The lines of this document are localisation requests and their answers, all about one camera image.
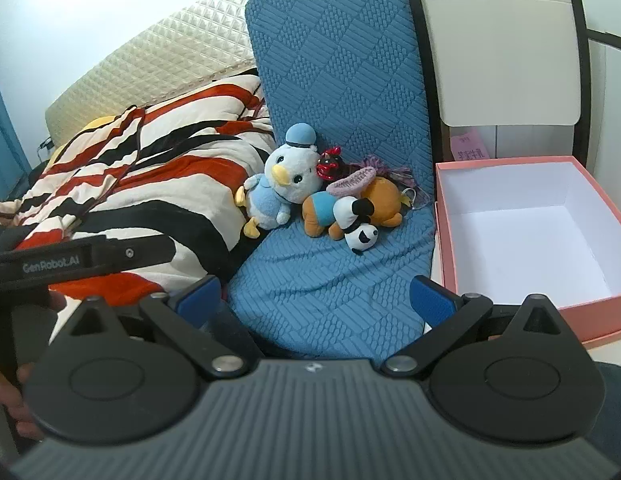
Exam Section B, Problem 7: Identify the cream quilted headboard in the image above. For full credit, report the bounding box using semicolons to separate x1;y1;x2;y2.
44;0;271;148

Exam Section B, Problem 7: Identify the panda plush toy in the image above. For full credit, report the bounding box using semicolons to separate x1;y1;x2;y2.
335;196;380;257

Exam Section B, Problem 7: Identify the red black striped blanket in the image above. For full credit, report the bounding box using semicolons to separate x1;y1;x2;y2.
0;74;276;306

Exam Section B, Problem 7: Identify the person's left hand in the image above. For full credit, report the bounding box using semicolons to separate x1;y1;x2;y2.
0;362;44;441

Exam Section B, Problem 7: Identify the person's trouser leg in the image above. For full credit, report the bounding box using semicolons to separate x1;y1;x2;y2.
591;360;621;461

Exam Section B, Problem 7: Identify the purple sheer scrunchie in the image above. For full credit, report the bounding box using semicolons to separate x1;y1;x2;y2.
361;154;431;211

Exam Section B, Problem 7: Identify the white cabinet with black trim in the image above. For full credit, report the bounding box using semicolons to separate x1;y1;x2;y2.
401;0;599;171

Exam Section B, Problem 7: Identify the pink paper note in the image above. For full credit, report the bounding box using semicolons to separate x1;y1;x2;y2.
451;130;486;162

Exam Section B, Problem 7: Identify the red and black doll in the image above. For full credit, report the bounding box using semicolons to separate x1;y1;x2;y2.
317;146;349;183

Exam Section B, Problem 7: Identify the pink cardboard box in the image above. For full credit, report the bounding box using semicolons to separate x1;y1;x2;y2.
435;156;621;346

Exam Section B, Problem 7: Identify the blue curtain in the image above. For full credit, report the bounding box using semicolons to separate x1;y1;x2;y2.
0;60;31;186

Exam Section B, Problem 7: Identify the pink plush toy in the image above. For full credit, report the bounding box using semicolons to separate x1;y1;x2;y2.
325;167;377;198

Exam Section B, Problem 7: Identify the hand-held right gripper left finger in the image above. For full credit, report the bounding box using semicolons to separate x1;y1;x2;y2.
65;275;244;378

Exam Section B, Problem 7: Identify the blue textured seat cover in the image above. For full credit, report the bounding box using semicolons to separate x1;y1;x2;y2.
225;0;439;366

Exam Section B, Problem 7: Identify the yellow cloth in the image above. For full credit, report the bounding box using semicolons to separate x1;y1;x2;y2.
55;115;116;161

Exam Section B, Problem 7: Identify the white duck plush toy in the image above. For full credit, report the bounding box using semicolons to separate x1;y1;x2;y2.
234;124;321;238

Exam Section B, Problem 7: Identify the brown bear plush toy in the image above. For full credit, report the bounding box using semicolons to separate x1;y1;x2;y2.
301;177;416;240

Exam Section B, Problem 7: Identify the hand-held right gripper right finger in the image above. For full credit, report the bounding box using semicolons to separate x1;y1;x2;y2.
381;276;564;378

